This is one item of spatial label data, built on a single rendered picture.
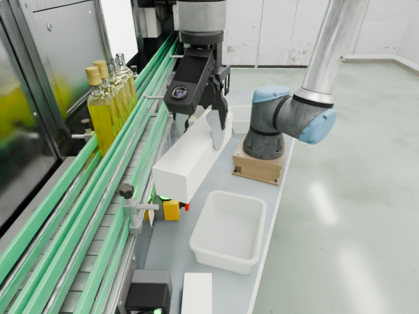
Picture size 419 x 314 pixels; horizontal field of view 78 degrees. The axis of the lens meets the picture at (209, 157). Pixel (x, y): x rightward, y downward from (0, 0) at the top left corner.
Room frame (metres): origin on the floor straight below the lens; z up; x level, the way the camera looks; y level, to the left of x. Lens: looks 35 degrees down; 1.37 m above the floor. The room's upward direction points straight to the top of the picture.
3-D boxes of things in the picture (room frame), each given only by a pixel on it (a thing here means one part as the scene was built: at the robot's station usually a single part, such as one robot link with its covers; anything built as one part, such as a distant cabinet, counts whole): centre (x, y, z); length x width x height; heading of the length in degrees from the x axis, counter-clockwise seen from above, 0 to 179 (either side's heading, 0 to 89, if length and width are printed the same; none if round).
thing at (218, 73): (0.46, 0.01, 1.23); 0.09 x 0.08 x 0.12; 158
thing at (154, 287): (0.28, 0.13, 0.79); 0.08 x 0.08 x 0.08; 89
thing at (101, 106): (0.70, 0.31, 0.99); 0.06 x 0.06 x 0.21; 89
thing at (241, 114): (1.13, -0.21, 0.78); 0.22 x 0.17 x 0.09; 95
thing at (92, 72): (0.70, 0.31, 1.14); 0.04 x 0.04 x 0.04
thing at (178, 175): (0.43, 0.02, 1.08); 0.24 x 0.06 x 0.06; 158
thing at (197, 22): (0.46, 0.01, 1.31); 0.08 x 0.08 x 0.05
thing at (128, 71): (0.93, 0.31, 0.99); 0.06 x 0.06 x 0.21; 89
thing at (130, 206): (0.40, 0.15, 0.94); 0.07 x 0.04 x 0.13; 89
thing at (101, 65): (0.76, 0.31, 1.14); 0.04 x 0.04 x 0.04
